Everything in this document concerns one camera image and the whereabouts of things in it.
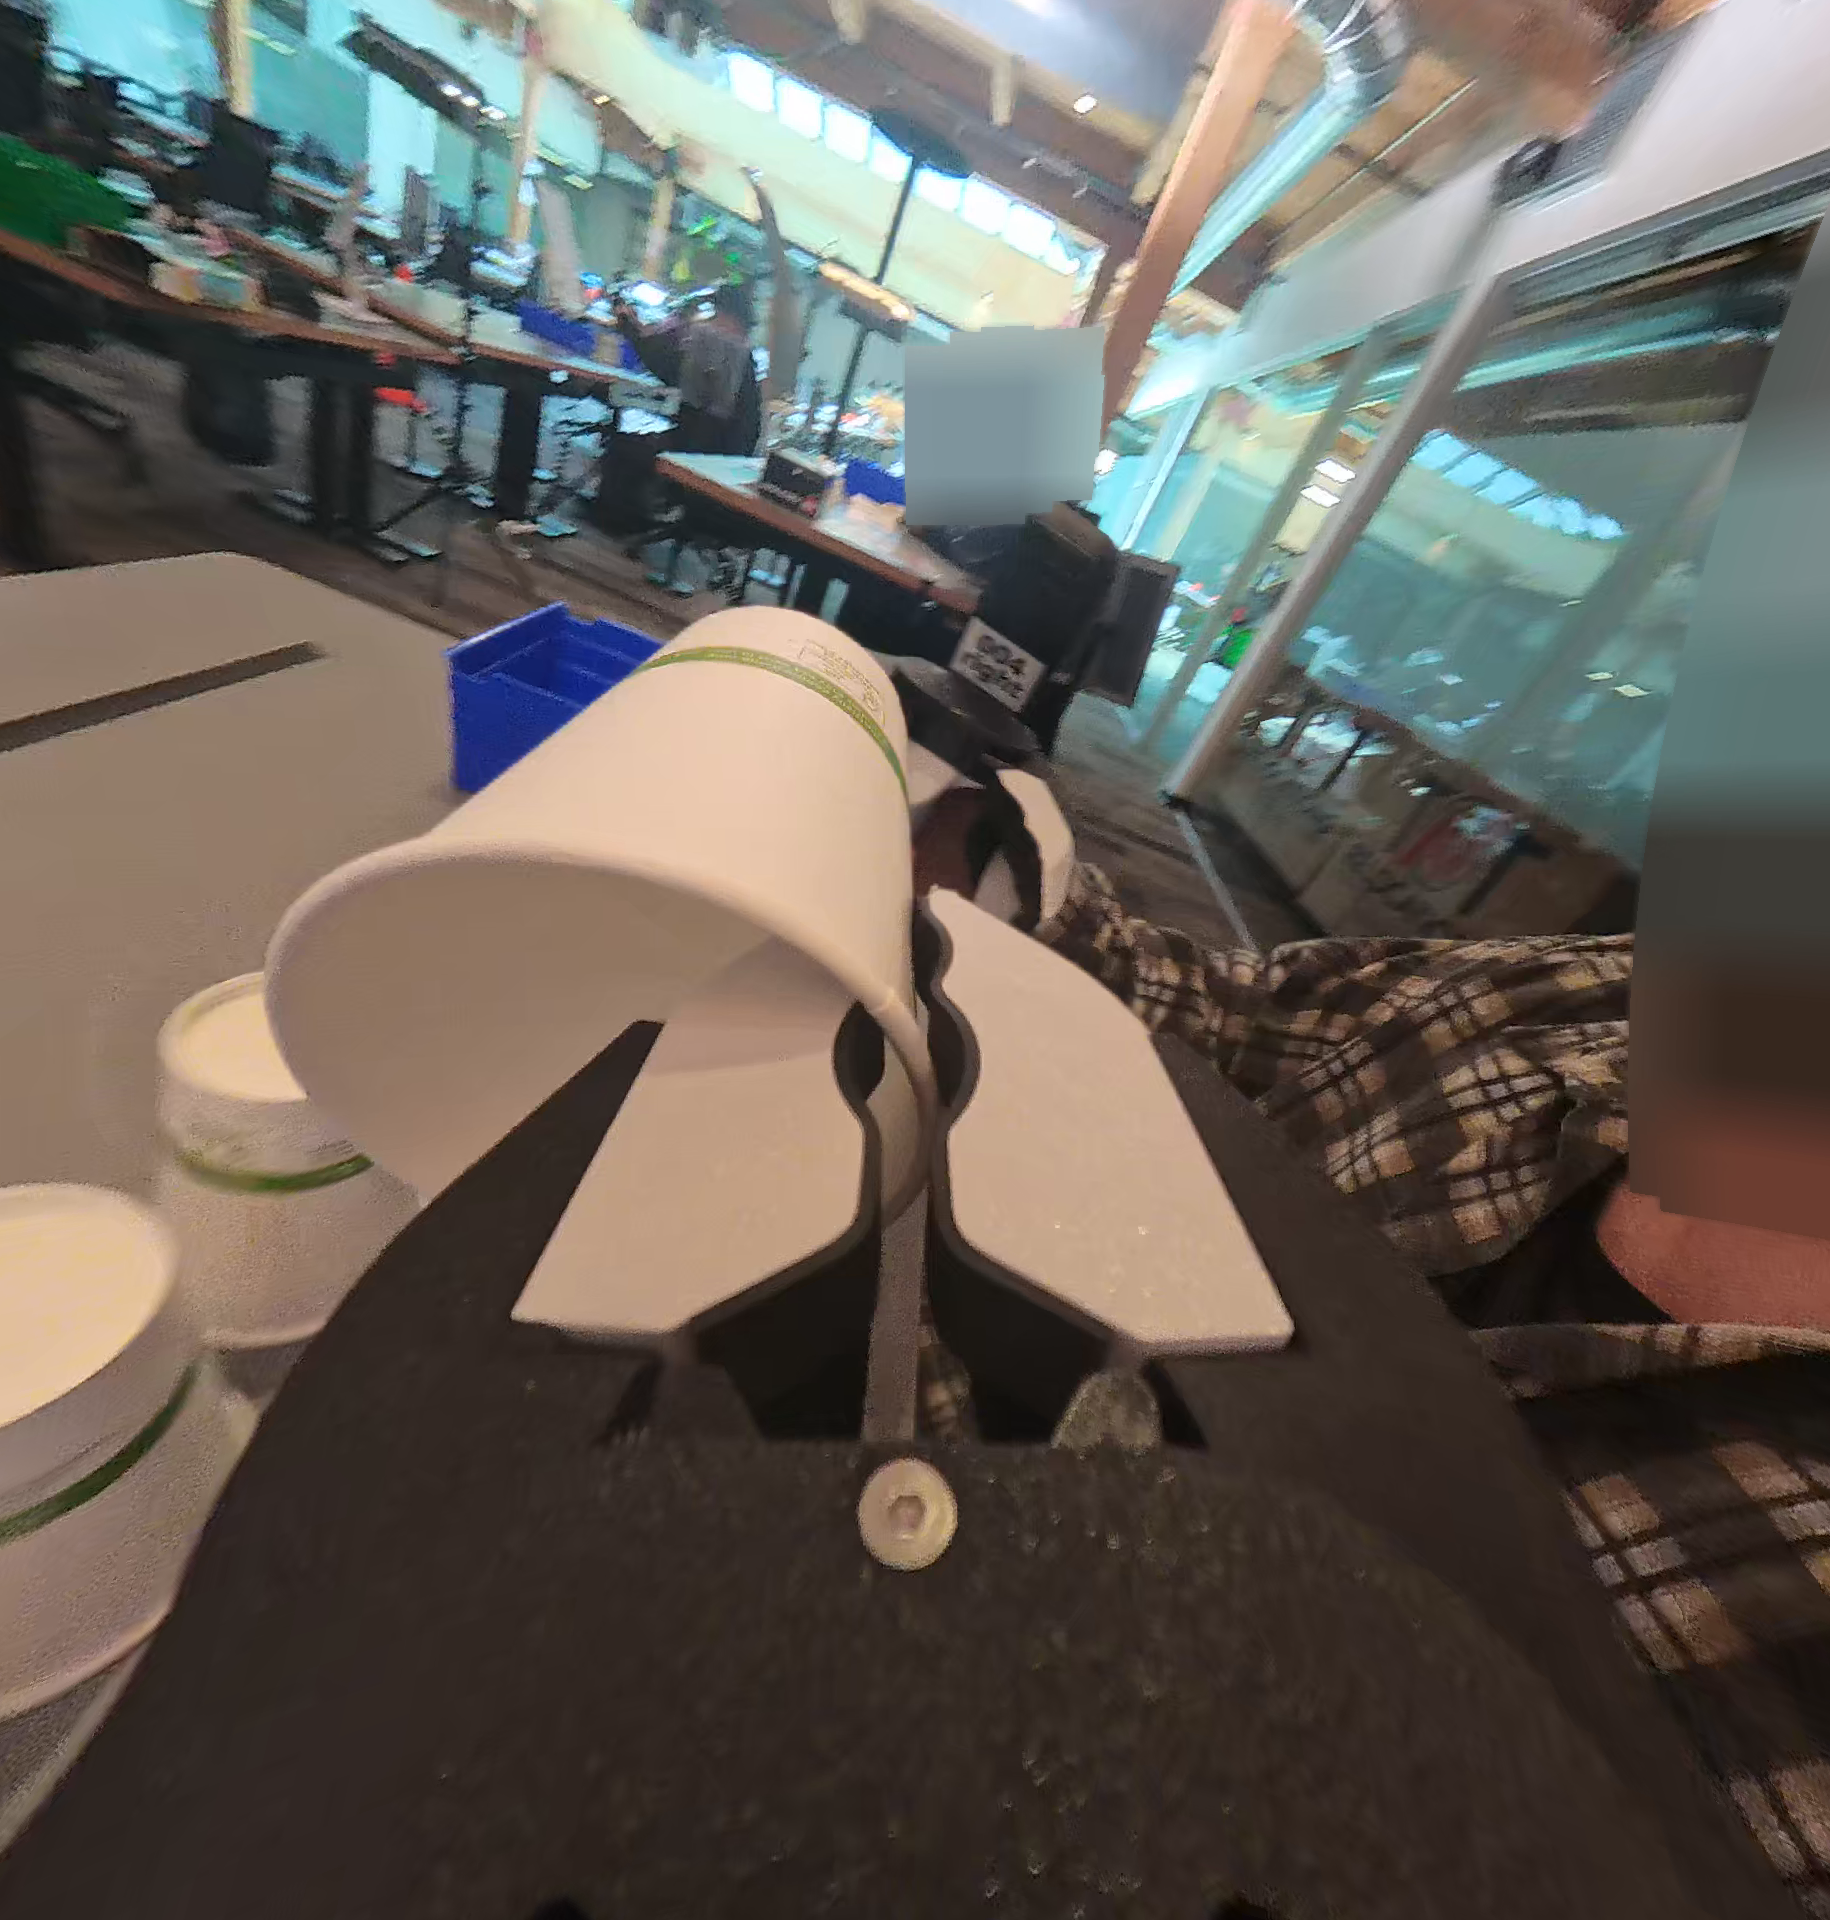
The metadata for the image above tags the wooden office desk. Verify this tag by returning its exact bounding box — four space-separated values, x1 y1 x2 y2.
0 211 467 557
658 451 992 618

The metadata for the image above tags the person's right forearm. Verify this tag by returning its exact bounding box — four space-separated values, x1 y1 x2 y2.
1036 862 1638 1278

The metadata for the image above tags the person's right hand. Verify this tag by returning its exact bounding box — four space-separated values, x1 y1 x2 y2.
919 799 1004 904

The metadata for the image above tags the person's plaid shirt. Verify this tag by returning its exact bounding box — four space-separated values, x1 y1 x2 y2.
916 929 1830 1920

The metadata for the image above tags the white cup green band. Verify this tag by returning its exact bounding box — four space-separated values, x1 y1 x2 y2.
154 973 422 1343
0 1186 213 1733
261 607 948 1218

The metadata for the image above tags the dark grey monitor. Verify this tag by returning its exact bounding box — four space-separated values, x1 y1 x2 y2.
1101 552 1184 707

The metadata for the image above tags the blue plastic bin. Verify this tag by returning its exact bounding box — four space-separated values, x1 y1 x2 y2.
449 601 665 794

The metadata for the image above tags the green parts bin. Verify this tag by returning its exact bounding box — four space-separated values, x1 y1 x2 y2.
0 126 123 249

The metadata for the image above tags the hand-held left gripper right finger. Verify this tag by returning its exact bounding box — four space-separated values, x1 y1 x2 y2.
916 888 1298 1444

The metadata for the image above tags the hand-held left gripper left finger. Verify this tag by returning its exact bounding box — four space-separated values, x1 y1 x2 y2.
510 1021 875 1444

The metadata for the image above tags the black table cable tray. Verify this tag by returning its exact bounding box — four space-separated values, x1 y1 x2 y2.
0 643 324 770

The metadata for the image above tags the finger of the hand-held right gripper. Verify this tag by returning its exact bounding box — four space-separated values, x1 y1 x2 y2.
994 764 1081 919
905 746 979 842

